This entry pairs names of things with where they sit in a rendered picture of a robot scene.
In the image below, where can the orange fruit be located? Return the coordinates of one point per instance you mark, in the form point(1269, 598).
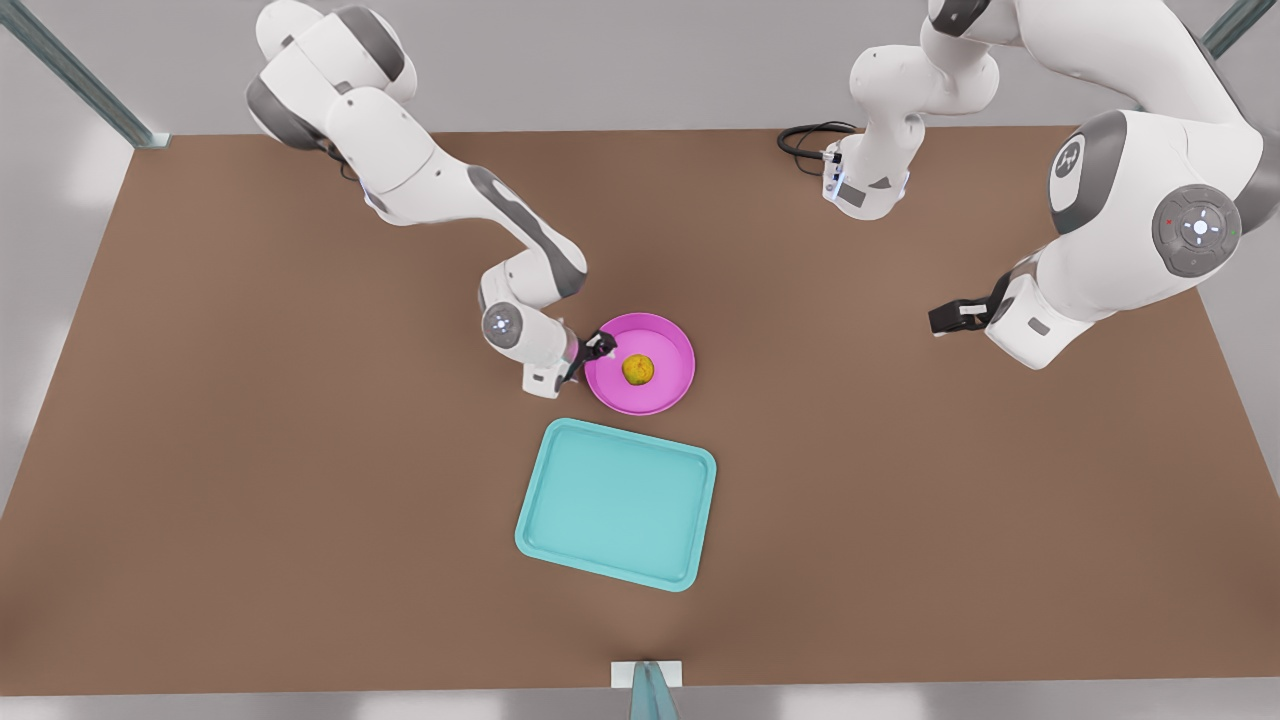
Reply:
point(638, 369)

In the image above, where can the pink round plate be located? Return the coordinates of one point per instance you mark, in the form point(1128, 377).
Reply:
point(662, 385)

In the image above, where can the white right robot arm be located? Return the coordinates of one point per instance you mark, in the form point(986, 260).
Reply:
point(400, 160)

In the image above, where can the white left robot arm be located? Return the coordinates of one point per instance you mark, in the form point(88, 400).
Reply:
point(1130, 200)

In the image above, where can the turquoise rectangular tray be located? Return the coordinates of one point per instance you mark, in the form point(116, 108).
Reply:
point(615, 505)

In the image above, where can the silver frame post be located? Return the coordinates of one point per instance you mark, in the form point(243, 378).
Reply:
point(650, 690)
point(75, 72)
point(1235, 25)

